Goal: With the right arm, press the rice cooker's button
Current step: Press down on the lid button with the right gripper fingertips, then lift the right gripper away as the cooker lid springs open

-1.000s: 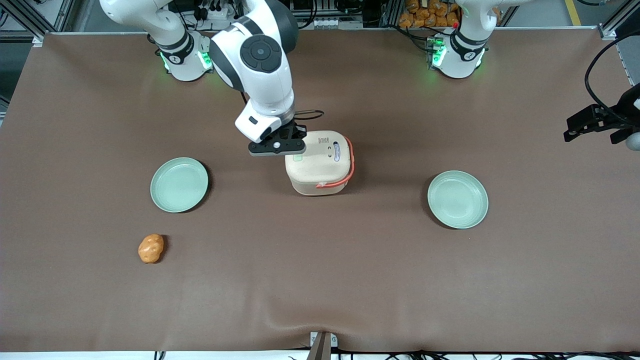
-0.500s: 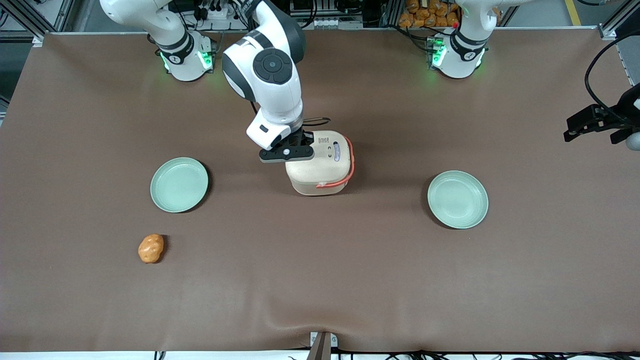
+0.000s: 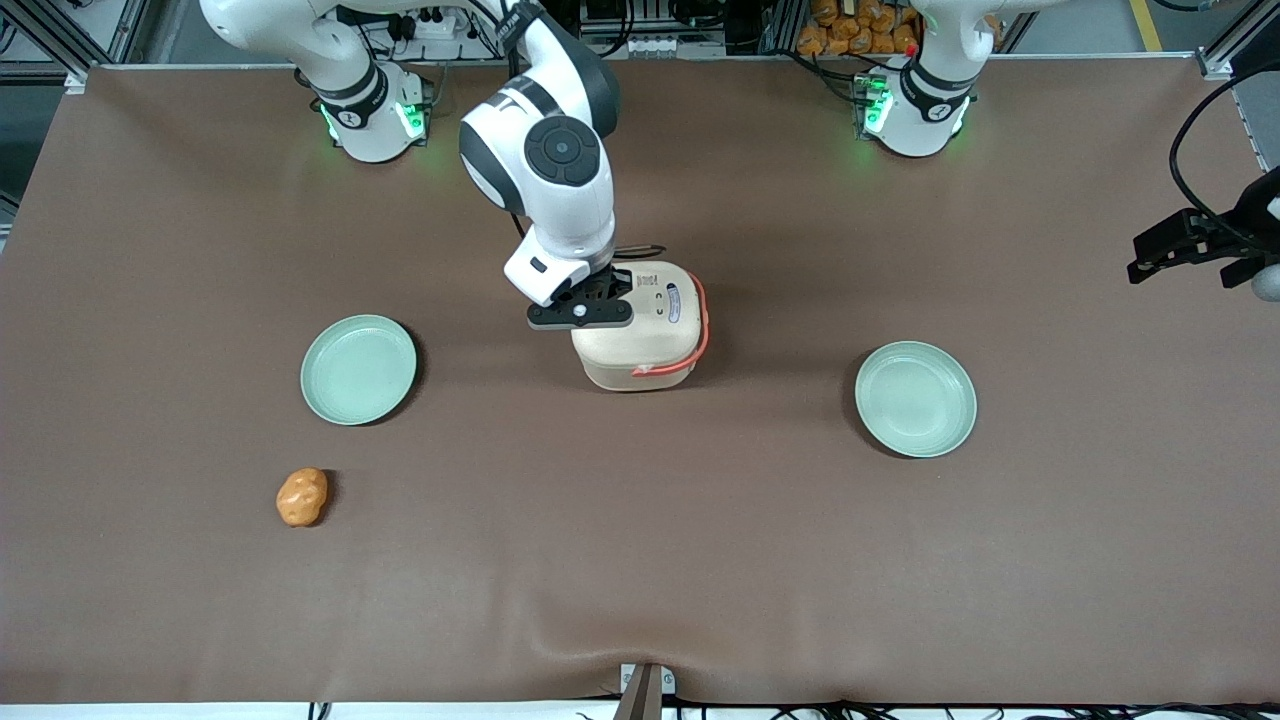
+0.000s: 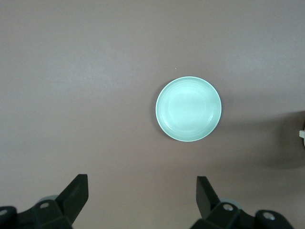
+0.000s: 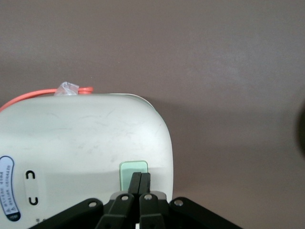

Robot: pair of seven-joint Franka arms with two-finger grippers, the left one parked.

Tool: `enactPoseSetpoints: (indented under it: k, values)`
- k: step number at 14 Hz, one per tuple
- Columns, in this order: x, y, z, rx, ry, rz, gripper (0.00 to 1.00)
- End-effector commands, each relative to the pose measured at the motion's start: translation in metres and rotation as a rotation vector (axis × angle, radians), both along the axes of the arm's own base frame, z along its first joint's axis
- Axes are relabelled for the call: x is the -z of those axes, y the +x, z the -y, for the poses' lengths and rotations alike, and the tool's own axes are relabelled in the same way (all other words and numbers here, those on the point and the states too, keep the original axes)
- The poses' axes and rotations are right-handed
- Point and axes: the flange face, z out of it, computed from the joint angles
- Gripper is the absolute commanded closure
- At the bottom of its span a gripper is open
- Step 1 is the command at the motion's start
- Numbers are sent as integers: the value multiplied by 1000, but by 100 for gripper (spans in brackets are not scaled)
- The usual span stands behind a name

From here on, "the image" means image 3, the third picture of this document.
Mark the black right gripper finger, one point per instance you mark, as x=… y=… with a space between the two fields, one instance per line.
x=600 y=285
x=620 y=283

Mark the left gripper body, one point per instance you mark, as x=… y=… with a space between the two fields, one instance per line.
x=1236 y=229

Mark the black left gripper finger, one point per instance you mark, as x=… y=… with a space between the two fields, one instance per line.
x=1165 y=264
x=1170 y=228

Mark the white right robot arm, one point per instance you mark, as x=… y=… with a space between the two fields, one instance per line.
x=560 y=150

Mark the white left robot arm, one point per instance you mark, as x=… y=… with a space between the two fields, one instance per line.
x=915 y=125

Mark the pale green round plate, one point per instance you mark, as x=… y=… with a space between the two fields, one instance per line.
x=358 y=369
x=915 y=399

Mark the white power strip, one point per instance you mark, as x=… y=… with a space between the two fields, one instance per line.
x=435 y=28

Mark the brown table mat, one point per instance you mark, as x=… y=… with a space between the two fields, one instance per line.
x=640 y=560

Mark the orange bread roll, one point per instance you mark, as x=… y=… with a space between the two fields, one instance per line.
x=301 y=497

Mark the bag of orange bread rolls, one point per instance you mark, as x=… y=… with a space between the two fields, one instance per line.
x=855 y=30

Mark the aluminium frame profile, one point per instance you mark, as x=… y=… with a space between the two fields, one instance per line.
x=1235 y=45
x=60 y=35

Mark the metal camera post bracket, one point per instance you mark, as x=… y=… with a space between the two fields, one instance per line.
x=645 y=690

